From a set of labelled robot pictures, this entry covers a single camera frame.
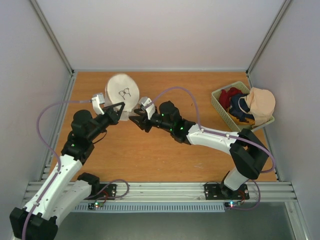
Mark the green perforated plastic basket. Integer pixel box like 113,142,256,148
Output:
211,81,275,132

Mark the red garment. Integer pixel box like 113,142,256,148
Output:
218,87,243,110

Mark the right circuit board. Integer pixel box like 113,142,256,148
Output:
224,200,244,208

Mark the yellow garment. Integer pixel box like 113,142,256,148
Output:
229,114,256,126

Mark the left aluminium frame post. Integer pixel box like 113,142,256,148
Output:
29,0,74,75

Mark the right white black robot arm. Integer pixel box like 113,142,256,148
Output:
129,101,269,199

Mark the navy blue garment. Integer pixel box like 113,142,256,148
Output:
228,94,254,120

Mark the aluminium front rail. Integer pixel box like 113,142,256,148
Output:
23,181,297,202

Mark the grey slotted cable duct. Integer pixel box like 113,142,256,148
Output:
73,202,225,214

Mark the beige bra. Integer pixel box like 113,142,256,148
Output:
244,87,276,128

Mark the left circuit board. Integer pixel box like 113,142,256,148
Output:
87,202,104,210

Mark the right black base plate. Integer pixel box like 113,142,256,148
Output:
203,182,250,201

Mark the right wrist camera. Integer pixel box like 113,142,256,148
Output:
138,96,156,120

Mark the left aluminium side rail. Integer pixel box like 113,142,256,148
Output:
38,71,77,182

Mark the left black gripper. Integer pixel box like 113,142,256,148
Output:
87,102,125,142

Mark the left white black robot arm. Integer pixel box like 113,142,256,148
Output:
9,102,125,240

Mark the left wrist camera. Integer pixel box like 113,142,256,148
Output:
91,92,105,115

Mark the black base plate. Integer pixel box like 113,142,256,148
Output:
203,182,250,201
85,183,117,201

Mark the circuit board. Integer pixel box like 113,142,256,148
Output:
87,202,104,210
224,200,244,208

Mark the aluminium frame post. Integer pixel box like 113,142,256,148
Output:
246,0,293,76
29,0,74,75

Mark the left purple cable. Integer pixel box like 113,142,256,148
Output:
21,99,96,240

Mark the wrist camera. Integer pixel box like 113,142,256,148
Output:
138,96,156,120
91,92,105,115

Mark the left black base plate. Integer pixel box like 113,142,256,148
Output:
85,183,117,201

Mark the right aluminium frame post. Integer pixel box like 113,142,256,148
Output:
246,0,293,76

